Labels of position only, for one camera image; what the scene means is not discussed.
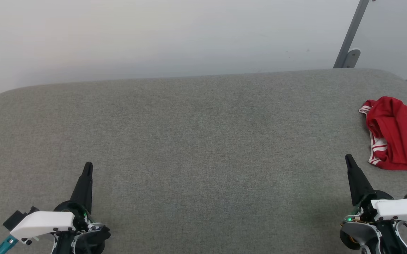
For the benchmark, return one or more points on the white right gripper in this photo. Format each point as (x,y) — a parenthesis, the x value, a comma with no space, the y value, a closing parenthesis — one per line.
(401,210)

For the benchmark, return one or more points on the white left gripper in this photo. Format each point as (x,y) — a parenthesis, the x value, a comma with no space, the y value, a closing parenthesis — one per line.
(44,222)

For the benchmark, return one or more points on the red and white shirt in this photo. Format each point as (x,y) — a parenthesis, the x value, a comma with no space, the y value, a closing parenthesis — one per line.
(401,137)

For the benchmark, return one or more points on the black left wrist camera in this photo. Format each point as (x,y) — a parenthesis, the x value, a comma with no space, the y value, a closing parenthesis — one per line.
(13,218)

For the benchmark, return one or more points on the grey metal bracket plate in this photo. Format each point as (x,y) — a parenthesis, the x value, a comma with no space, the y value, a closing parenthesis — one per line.
(352,58)

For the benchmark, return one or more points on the grey metal post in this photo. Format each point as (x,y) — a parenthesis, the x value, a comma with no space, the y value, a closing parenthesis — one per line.
(352,28)

